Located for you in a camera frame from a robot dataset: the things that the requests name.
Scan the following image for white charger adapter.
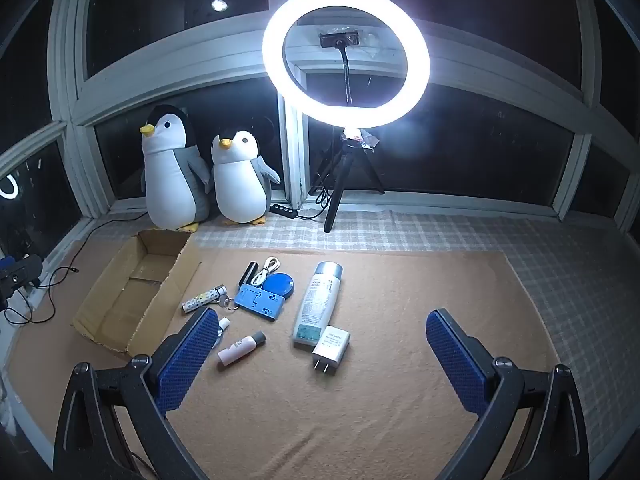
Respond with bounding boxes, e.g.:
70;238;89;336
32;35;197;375
311;325;351;376

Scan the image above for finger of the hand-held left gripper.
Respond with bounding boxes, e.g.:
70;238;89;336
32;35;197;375
0;254;43;293

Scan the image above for black cable with plug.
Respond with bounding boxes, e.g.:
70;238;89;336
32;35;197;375
2;266;82;326

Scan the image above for white usb cable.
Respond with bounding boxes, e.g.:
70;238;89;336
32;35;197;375
250;255;281;287

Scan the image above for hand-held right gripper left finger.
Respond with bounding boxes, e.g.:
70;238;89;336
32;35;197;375
52;306;221;480

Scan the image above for small pink bottle grey cap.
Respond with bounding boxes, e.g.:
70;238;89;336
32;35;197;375
216;331;267;367

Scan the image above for white ring light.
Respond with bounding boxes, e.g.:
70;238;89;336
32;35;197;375
261;0;431;130

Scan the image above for white patterned lighter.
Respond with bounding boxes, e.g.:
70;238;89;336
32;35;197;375
181;284;230;314

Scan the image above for small penguin plush toy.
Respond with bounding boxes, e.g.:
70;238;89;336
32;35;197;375
209;130;282;227

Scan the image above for cardboard box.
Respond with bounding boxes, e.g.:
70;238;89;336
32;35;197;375
72;228;203;357

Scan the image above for grey plaid cloth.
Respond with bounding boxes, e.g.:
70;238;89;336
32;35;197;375
80;205;640;461

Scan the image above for large white lotion bottle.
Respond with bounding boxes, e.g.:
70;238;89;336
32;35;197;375
291;261;345;348

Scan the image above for blue folding phone stand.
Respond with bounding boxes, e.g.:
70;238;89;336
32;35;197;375
236;283;285;322

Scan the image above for large penguin plush toy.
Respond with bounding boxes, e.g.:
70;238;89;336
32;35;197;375
139;104;213;233

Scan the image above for blue round tin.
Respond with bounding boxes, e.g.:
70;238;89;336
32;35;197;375
261;272;297;306

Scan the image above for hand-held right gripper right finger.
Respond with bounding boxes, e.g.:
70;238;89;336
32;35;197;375
425;308;591;480

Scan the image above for black phone clamp gooseneck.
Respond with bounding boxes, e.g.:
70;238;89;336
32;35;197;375
317;31;362;106

